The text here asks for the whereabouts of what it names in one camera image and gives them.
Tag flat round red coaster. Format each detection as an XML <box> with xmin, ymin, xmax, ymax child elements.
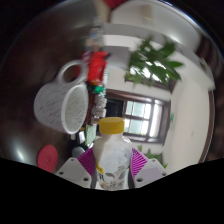
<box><xmin>36</xmin><ymin>144</ymin><xmax>59</xmax><ymax>174</ymax></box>

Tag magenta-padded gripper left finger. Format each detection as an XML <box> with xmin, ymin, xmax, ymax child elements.
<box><xmin>54</xmin><ymin>147</ymin><xmax>98</xmax><ymax>190</ymax></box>

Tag grey round ball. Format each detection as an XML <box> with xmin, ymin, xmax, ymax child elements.
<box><xmin>71</xmin><ymin>145</ymin><xmax>86</xmax><ymax>158</ymax></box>

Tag red plastic box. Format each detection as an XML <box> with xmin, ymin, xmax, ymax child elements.
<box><xmin>87</xmin><ymin>50</ymin><xmax>109</xmax><ymax>84</ymax></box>

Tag white speckled mug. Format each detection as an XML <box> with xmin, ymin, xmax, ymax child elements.
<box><xmin>33</xmin><ymin>59</ymin><xmax>90</xmax><ymax>135</ymax></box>

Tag clear bottle with yellow cap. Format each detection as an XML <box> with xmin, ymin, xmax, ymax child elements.
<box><xmin>92</xmin><ymin>116</ymin><xmax>134</xmax><ymax>192</ymax></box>

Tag dark wooden glazed door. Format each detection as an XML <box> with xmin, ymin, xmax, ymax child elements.
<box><xmin>105</xmin><ymin>88</ymin><xmax>173</xmax><ymax>144</ymax></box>

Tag black chair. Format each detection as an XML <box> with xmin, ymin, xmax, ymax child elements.
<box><xmin>105</xmin><ymin>98</ymin><xmax>126</xmax><ymax>119</ymax></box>

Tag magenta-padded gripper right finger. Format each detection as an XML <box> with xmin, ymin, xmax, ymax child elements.
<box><xmin>127</xmin><ymin>147</ymin><xmax>168</xmax><ymax>189</ymax></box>

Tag red carpeted staircase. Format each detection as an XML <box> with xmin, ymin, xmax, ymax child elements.
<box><xmin>103</xmin><ymin>0</ymin><xmax>129</xmax><ymax>10</ymax></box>

